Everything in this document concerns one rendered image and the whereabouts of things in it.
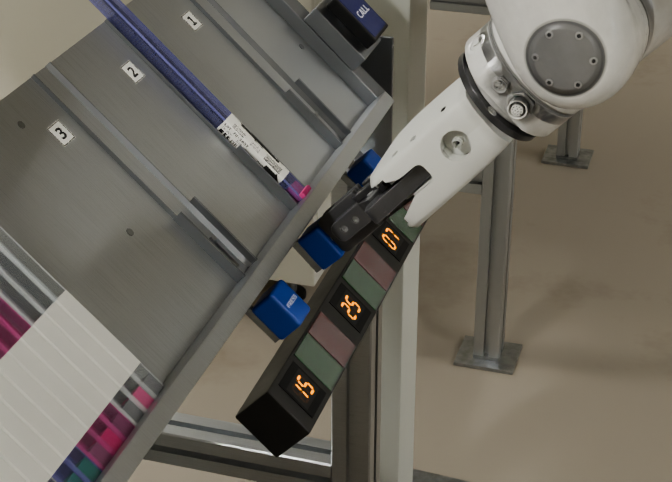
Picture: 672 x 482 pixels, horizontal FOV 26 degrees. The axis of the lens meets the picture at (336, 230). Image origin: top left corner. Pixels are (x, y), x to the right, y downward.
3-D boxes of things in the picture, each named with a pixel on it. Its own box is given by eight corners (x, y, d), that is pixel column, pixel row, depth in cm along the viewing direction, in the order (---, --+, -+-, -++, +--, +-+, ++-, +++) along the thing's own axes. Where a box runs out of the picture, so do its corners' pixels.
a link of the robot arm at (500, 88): (566, 137, 93) (532, 164, 95) (587, 87, 101) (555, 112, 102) (476, 42, 92) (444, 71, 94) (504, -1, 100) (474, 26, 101)
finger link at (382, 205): (387, 222, 97) (368, 225, 102) (465, 141, 98) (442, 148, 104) (374, 210, 97) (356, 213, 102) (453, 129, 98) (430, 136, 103)
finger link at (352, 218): (399, 218, 101) (336, 269, 105) (410, 198, 104) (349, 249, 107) (367, 185, 101) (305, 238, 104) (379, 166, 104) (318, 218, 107)
